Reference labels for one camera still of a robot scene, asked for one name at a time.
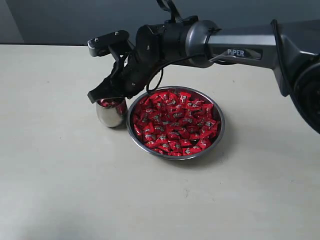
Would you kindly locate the stainless steel cup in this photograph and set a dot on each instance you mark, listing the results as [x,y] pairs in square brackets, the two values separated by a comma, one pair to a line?
[112,117]

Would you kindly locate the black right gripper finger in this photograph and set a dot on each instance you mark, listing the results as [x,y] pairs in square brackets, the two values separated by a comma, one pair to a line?
[104,90]

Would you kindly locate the stainless steel bowl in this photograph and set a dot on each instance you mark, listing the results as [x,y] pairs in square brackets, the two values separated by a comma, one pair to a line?
[216,112]

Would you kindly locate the red candies in cup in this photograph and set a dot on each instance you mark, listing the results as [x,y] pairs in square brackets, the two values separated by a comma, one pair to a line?
[109,103]

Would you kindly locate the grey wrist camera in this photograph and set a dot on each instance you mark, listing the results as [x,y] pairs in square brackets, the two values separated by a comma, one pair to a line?
[115,43]

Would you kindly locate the pile of red candies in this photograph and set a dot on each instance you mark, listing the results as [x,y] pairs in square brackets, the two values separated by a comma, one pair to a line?
[175,123]

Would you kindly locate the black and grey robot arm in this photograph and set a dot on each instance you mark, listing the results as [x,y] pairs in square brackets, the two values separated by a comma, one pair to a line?
[290,50]

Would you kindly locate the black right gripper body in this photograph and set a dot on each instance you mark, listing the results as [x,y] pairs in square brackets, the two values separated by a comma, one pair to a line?
[131,74]

